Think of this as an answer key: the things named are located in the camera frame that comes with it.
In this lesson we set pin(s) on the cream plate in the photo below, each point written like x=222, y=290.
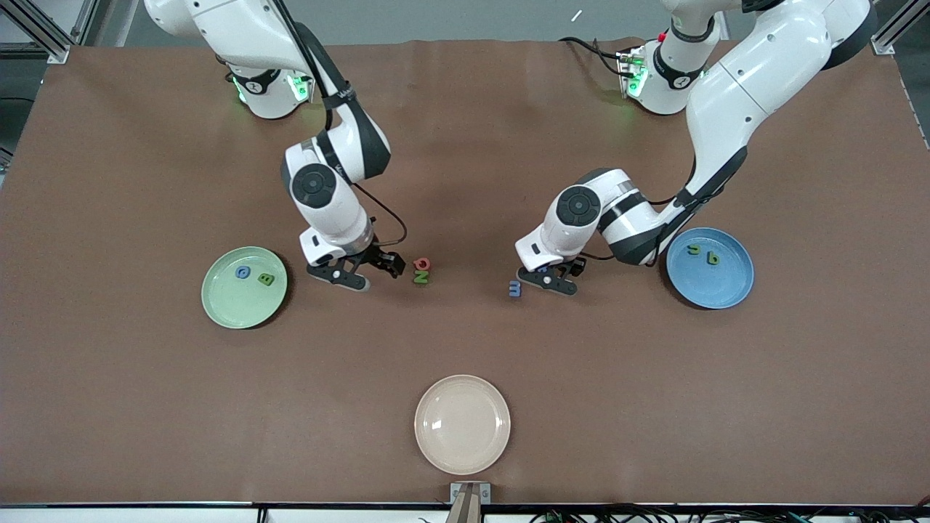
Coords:
x=461, y=425

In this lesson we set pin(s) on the metal base connector panel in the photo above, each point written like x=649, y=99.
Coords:
x=304, y=86
x=631, y=73

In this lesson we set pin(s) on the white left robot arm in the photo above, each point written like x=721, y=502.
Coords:
x=755, y=73

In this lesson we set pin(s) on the blue foam letter G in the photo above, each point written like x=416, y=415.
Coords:
x=238, y=273

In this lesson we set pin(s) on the blue foam letter m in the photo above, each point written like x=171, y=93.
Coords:
x=514, y=289

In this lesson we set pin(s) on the green foam letter B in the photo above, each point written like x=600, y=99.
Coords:
x=267, y=279

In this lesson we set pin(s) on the aluminium frame profile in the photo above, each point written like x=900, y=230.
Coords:
x=883, y=47
x=58, y=52

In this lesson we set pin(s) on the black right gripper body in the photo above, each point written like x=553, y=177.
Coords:
x=378, y=257

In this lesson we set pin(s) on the blue plate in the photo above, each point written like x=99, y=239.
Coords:
x=719, y=287

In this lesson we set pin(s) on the pink foam letter Q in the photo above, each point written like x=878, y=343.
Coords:
x=416, y=264

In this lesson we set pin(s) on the white table edge strip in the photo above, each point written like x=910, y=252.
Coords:
x=145, y=514

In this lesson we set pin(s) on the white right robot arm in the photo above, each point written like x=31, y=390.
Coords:
x=330, y=211

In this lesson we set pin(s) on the brown table cover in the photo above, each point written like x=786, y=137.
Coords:
x=465, y=341

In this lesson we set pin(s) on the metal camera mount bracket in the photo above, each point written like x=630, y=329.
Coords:
x=470, y=501

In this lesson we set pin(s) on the light green plate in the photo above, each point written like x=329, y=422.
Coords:
x=232, y=305

